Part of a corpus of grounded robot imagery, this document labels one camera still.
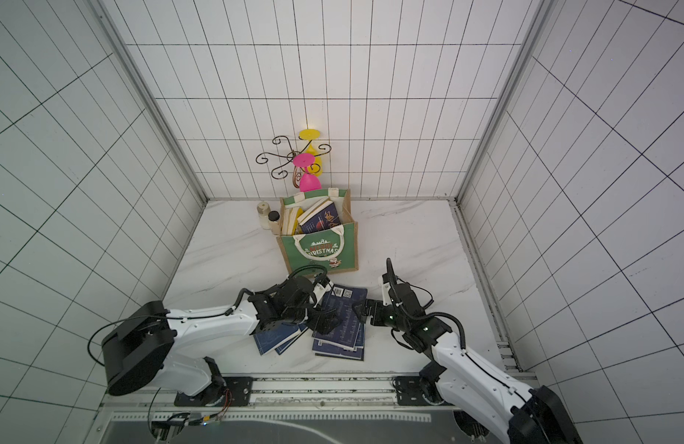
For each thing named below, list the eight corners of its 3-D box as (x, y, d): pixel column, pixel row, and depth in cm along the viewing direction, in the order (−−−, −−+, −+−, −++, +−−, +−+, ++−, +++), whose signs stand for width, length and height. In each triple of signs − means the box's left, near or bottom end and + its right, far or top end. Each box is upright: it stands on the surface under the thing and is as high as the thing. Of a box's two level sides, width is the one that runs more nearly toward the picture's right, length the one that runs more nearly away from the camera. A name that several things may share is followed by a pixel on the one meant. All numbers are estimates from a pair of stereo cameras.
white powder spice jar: (261, 230, 111) (255, 212, 103) (264, 219, 115) (258, 202, 107) (273, 230, 111) (267, 213, 103) (275, 219, 115) (270, 202, 107)
